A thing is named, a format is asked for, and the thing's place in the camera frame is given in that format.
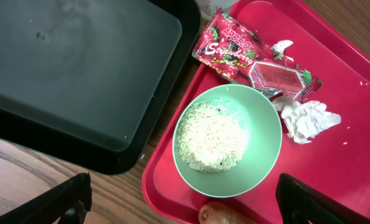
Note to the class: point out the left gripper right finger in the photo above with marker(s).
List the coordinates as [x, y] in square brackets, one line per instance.
[301, 204]

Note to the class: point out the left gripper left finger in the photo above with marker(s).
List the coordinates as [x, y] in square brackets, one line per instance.
[69, 202]

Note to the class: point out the red serving tray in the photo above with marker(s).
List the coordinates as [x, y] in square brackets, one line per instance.
[336, 162]

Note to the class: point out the orange carrot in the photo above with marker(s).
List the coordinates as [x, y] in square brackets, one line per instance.
[215, 212]

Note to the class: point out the crumpled white tissue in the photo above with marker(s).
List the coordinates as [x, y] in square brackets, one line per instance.
[305, 120]

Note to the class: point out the green bowl with rice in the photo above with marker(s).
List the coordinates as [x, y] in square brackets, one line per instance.
[227, 140]

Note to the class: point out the black plastic tray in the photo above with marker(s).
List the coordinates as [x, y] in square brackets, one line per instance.
[86, 80]

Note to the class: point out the red strawberry cake wrapper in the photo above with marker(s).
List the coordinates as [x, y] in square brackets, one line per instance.
[240, 56]

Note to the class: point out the clear plastic bin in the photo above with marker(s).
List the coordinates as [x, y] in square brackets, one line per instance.
[209, 7]

